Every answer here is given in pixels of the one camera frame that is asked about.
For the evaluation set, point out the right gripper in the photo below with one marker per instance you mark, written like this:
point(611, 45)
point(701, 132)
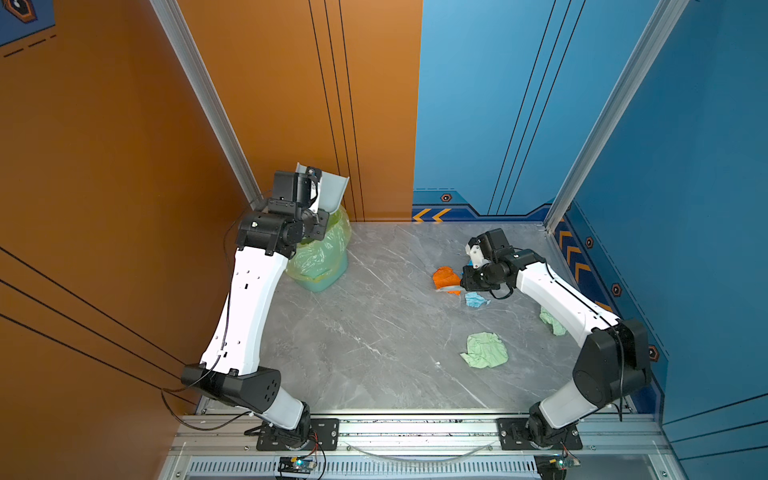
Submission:
point(468, 283)

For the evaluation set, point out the teal dustpan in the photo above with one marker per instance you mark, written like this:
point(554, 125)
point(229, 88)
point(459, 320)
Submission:
point(329, 192)

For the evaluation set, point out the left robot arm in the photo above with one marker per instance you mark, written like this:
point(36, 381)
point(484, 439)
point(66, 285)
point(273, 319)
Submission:
point(230, 371)

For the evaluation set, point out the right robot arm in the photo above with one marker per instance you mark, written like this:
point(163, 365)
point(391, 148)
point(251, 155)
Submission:
point(614, 354)

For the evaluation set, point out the large green crumpled paper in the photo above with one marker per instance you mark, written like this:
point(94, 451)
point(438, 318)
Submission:
point(484, 350)

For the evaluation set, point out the light blue paper scrap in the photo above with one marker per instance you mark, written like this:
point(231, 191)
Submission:
point(475, 300)

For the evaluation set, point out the orange crumpled paper far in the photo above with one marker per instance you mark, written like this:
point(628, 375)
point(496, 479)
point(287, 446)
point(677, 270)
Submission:
point(445, 276)

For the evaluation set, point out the green trash bin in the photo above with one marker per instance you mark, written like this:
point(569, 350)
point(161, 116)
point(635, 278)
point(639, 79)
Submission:
point(327, 270)

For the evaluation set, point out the small green paper scrap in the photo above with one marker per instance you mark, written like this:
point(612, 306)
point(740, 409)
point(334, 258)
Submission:
point(556, 328)

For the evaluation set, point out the right circuit board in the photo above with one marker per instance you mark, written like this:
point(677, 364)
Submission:
point(555, 468)

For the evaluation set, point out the circuit board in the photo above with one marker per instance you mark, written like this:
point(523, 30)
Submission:
point(555, 468)
point(295, 467)

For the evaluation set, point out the left circuit board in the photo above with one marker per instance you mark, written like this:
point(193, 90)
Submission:
point(295, 467)

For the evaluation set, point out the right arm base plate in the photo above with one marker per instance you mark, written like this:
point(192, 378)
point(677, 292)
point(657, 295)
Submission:
point(535, 434)

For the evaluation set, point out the aluminium frame rail front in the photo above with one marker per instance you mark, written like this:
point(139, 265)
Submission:
point(419, 445)

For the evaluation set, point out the left aluminium corner post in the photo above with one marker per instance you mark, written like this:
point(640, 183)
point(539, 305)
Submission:
point(177, 31)

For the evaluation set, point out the aluminium corner post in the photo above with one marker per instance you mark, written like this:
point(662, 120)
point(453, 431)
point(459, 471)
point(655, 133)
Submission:
point(177, 31)
point(653, 38)

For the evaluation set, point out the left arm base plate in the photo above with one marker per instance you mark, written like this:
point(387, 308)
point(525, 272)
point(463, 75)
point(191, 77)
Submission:
point(325, 430)

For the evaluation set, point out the right aluminium corner post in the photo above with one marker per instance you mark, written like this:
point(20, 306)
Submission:
point(653, 38)

